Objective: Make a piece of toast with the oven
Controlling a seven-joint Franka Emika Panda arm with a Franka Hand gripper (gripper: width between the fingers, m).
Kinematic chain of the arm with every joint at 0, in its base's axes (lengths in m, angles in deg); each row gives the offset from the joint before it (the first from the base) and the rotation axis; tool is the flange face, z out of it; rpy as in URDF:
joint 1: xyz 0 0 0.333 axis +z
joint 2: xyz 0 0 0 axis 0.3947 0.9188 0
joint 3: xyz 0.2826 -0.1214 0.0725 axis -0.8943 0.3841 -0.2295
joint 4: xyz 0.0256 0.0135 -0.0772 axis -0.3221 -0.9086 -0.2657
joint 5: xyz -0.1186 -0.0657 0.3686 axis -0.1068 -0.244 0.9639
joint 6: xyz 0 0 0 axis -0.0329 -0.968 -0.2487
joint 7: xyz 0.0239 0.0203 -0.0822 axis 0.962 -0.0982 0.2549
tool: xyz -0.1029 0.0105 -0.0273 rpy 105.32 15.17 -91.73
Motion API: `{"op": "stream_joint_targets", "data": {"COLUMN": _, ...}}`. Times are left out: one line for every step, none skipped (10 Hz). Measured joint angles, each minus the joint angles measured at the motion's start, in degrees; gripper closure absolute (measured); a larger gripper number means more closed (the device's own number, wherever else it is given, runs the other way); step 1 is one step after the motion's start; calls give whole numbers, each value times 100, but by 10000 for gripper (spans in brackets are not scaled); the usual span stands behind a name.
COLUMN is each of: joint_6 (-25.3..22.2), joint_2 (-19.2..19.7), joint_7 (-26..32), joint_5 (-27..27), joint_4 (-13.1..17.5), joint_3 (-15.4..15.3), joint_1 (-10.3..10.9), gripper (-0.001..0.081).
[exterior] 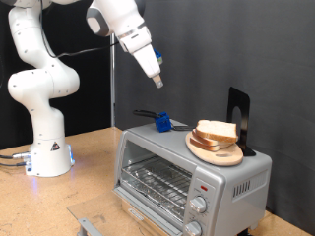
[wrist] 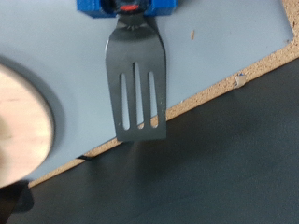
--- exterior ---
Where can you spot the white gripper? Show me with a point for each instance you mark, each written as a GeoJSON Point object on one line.
{"type": "Point", "coordinates": [144, 55]}

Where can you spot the metal spatula with blue block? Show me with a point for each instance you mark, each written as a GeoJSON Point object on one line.
{"type": "Point", "coordinates": [163, 122]}

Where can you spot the white bread slice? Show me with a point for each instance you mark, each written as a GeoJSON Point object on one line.
{"type": "Point", "coordinates": [216, 129]}
{"type": "Point", "coordinates": [201, 145]}
{"type": "Point", "coordinates": [205, 140]}

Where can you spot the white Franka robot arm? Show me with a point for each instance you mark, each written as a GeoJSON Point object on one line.
{"type": "Point", "coordinates": [42, 82]}

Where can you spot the silver toaster oven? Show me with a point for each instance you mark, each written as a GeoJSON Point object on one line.
{"type": "Point", "coordinates": [229, 183]}

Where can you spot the silver oven knob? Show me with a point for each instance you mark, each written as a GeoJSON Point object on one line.
{"type": "Point", "coordinates": [198, 204]}
{"type": "Point", "coordinates": [193, 228]}

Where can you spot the metal stand pole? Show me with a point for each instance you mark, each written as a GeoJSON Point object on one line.
{"type": "Point", "coordinates": [113, 91]}

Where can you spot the black metal bookend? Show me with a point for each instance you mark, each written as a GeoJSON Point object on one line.
{"type": "Point", "coordinates": [237, 98]}

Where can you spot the round wooden board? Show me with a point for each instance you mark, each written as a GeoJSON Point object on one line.
{"type": "Point", "coordinates": [223, 158]}

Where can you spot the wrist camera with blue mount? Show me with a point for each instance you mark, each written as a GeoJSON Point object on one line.
{"type": "Point", "coordinates": [158, 56]}

